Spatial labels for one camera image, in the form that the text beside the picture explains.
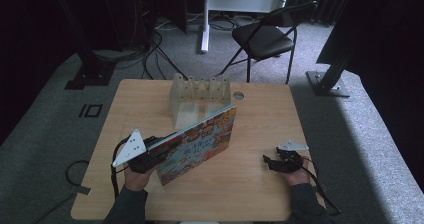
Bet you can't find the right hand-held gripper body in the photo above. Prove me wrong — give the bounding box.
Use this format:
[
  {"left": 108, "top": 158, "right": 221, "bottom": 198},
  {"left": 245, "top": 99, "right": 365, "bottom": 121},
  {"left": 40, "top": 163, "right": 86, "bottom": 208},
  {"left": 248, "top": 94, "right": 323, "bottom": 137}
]
[{"left": 274, "top": 139, "right": 310, "bottom": 175}]

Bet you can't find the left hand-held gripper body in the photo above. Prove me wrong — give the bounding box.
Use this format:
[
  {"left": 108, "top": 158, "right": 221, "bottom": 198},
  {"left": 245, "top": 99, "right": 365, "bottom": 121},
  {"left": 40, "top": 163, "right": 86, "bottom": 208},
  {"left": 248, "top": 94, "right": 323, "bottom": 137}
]
[{"left": 111, "top": 128, "right": 162, "bottom": 175}]

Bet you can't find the colourful picture book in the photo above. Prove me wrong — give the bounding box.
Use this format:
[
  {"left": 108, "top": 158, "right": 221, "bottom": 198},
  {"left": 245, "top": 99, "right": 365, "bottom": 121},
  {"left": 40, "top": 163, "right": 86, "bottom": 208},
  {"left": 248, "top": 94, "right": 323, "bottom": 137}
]
[{"left": 147, "top": 103, "right": 239, "bottom": 187}]

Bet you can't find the translucent plastic book rack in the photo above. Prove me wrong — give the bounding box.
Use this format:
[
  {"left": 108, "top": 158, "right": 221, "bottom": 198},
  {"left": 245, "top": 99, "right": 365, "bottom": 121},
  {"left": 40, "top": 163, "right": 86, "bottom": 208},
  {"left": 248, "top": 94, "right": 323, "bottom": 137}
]
[{"left": 168, "top": 72, "right": 233, "bottom": 130}]

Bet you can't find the person's right hand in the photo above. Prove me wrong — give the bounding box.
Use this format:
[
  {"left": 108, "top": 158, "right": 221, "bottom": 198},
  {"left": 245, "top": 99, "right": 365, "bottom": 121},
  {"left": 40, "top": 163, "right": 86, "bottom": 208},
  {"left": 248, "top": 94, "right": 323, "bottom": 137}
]
[{"left": 284, "top": 157, "right": 312, "bottom": 188}]

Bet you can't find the person's left hand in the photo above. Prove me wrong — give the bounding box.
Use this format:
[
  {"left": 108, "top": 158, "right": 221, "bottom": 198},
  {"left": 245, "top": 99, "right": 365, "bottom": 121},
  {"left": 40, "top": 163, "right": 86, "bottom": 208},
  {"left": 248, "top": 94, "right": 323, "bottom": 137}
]
[{"left": 123, "top": 163, "right": 157, "bottom": 193}]

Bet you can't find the black metal stand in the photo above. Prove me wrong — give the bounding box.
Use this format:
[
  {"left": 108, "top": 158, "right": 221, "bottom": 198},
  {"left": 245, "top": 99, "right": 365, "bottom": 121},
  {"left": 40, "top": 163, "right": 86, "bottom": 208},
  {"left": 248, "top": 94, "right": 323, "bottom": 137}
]
[
  {"left": 49, "top": 0, "right": 118, "bottom": 91},
  {"left": 305, "top": 33, "right": 360, "bottom": 99}
]

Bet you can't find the black folding chair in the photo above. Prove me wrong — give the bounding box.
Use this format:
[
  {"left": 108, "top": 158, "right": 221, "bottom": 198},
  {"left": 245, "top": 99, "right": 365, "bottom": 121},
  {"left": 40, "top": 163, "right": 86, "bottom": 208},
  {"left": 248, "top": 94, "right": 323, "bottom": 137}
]
[{"left": 218, "top": 0, "right": 319, "bottom": 85}]

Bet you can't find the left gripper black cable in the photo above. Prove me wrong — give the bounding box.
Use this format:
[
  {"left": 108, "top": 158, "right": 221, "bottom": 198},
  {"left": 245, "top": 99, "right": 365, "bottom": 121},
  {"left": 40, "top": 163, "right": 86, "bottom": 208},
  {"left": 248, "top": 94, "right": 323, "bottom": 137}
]
[{"left": 110, "top": 136, "right": 132, "bottom": 202}]

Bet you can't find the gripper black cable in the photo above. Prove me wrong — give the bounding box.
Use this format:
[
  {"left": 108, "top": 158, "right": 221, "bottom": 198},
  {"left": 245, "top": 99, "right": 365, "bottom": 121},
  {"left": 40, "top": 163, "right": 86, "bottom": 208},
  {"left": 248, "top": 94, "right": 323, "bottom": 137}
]
[
  {"left": 110, "top": 136, "right": 132, "bottom": 202},
  {"left": 298, "top": 156, "right": 343, "bottom": 216}
]

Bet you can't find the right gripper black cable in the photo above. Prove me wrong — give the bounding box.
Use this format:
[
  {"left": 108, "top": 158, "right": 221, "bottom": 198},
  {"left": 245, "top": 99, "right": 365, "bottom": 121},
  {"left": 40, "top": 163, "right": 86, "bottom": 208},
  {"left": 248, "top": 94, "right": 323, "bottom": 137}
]
[{"left": 298, "top": 156, "right": 343, "bottom": 216}]

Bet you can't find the black cable loop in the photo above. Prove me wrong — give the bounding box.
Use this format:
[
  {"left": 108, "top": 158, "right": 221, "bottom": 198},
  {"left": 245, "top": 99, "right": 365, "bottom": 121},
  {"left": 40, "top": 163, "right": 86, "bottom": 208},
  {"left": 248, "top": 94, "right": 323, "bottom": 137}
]
[{"left": 33, "top": 159, "right": 91, "bottom": 224}]

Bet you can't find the black floor cable bundle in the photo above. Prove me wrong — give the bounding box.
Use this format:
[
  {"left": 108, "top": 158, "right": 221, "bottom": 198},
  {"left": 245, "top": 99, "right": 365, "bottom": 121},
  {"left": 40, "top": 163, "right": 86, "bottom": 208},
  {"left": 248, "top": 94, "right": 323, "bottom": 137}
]
[{"left": 93, "top": 15, "right": 189, "bottom": 82}]

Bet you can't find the white metal desk frame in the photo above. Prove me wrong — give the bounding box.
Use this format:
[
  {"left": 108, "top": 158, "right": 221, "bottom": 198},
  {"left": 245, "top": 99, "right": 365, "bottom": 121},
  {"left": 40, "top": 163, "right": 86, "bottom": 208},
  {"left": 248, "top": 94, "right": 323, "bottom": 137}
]
[{"left": 199, "top": 0, "right": 292, "bottom": 54}]

